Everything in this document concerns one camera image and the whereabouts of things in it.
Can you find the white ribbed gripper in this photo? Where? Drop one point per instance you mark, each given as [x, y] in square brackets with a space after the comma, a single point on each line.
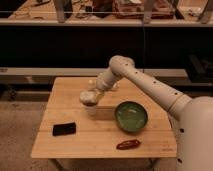
[105, 81]

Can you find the white sponge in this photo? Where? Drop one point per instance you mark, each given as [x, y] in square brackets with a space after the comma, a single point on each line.
[88, 98]

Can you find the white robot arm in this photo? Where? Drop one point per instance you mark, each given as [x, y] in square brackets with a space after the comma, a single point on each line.
[195, 115]

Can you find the green ceramic bowl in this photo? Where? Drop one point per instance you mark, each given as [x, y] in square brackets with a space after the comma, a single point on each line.
[131, 116]

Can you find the wooden table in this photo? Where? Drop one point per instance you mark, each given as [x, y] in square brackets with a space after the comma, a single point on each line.
[93, 146]

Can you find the black rectangular block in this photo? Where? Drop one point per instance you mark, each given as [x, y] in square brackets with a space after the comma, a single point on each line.
[64, 129]

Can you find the background workbench shelf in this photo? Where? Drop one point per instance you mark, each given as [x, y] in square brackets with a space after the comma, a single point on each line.
[132, 13]

